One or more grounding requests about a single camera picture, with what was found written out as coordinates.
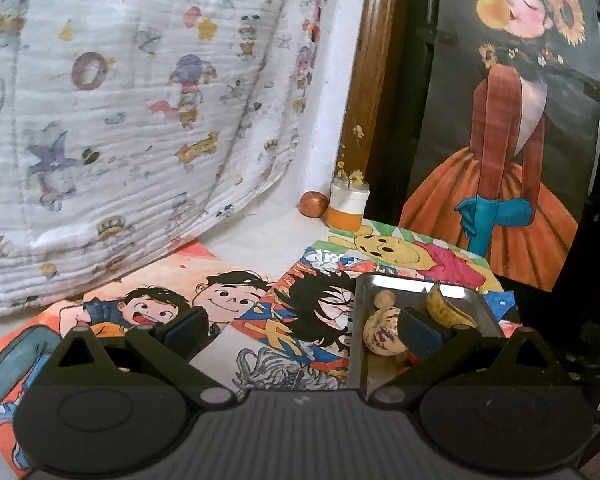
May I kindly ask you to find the printed blanket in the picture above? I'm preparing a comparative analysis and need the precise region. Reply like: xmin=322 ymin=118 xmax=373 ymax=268
xmin=0 ymin=0 xmax=331 ymax=322

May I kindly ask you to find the red apple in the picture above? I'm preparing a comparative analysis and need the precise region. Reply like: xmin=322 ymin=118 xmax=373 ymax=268
xmin=300 ymin=191 xmax=329 ymax=218

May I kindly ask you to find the metal tray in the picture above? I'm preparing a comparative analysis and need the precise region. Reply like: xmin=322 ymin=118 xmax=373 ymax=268
xmin=347 ymin=272 xmax=506 ymax=392

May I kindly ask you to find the spotted yellow banana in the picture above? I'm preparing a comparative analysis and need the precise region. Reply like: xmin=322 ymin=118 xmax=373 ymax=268
xmin=426 ymin=282 xmax=481 ymax=331

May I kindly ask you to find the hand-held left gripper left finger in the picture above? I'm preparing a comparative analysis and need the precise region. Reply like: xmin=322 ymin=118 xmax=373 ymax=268
xmin=27 ymin=305 xmax=246 ymax=408

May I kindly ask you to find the wooden frame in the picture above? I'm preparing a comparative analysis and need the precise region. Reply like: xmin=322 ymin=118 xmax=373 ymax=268
xmin=337 ymin=0 xmax=403 ymax=221

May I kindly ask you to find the black framed panel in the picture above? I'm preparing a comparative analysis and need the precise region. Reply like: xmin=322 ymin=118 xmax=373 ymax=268
xmin=365 ymin=0 xmax=600 ymax=376

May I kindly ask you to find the striped yellow melon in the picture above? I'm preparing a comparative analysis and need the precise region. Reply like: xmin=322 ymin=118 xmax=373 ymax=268
xmin=362 ymin=306 xmax=408 ymax=358

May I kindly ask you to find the white and orange jar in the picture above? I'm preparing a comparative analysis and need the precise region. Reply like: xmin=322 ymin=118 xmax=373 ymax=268
xmin=326 ymin=180 xmax=370 ymax=232

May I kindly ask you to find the orange cartoon boys drawing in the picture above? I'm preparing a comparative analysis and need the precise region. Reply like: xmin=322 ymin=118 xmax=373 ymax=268
xmin=0 ymin=240 xmax=281 ymax=477

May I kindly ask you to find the wall poster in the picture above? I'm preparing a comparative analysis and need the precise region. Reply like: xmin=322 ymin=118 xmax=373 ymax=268
xmin=399 ymin=0 xmax=600 ymax=293

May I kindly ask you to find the grey haired anime poster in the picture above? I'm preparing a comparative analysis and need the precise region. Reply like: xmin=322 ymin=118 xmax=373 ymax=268
xmin=230 ymin=245 xmax=363 ymax=391

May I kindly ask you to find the yellow bear drawing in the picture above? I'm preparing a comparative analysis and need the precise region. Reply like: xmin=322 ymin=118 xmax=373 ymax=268
xmin=325 ymin=220 xmax=518 ymax=321

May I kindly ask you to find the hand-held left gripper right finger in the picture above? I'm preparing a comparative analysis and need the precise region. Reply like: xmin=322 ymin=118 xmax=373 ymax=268
xmin=367 ymin=306 xmax=578 ymax=408

